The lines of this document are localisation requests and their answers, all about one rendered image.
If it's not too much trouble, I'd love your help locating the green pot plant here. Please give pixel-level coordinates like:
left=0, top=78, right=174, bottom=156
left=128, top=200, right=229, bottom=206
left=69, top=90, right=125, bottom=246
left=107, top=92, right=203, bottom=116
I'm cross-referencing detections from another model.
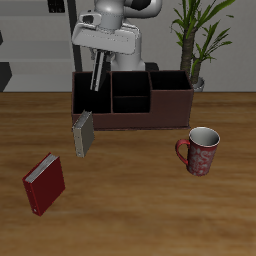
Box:
left=170, top=0, right=237, bottom=94

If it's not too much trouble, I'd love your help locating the red patterned mug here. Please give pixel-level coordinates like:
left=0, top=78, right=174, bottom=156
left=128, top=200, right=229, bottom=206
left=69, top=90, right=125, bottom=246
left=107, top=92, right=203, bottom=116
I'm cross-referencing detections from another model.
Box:
left=175, top=126, right=222, bottom=177

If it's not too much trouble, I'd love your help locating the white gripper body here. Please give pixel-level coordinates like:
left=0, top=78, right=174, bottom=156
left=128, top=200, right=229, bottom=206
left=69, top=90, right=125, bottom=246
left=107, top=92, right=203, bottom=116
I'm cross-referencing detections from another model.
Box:
left=71, top=21, right=140, bottom=55

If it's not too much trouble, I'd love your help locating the dark brown desk caddy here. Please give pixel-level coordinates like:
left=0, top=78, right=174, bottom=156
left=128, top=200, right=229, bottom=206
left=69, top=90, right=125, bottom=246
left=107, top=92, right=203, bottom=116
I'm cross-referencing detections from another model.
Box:
left=70, top=69, right=195, bottom=131

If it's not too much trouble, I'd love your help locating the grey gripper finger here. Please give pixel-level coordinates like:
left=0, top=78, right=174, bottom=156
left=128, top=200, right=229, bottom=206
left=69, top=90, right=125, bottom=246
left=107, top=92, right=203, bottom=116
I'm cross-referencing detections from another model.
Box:
left=101, top=52, right=112, bottom=75
left=89, top=49, right=106, bottom=92

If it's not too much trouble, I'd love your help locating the white shelf unit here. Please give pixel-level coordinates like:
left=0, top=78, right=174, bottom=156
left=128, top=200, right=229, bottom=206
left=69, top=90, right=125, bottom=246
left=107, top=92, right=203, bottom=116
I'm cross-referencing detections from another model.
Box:
left=0, top=0, right=76, bottom=93

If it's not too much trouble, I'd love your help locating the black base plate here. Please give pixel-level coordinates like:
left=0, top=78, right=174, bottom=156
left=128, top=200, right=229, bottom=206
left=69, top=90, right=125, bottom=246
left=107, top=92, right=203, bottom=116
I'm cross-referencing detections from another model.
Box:
left=144, top=61, right=160, bottom=72

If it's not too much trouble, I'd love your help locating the dark vertical post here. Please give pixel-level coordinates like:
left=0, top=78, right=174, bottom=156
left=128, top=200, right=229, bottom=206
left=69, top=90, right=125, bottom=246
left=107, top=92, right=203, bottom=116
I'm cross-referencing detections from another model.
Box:
left=66, top=0, right=84, bottom=73

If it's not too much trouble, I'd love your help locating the grey striped book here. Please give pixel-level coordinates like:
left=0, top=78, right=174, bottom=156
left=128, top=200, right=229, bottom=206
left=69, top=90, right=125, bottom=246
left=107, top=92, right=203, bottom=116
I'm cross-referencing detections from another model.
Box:
left=71, top=110, right=96, bottom=159

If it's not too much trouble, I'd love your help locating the red book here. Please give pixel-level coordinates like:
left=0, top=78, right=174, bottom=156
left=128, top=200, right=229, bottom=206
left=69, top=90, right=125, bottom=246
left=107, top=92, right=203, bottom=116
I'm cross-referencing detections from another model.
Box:
left=21, top=152, right=67, bottom=217

